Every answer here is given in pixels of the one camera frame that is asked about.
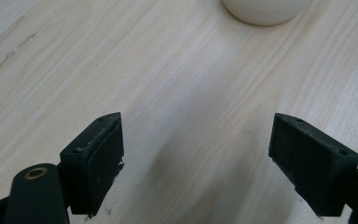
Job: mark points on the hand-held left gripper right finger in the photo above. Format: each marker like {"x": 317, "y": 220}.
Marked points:
{"x": 310, "y": 168}

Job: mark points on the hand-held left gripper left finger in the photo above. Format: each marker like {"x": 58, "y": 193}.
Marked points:
{"x": 88, "y": 165}

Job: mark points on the white round container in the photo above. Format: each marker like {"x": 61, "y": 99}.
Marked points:
{"x": 265, "y": 11}

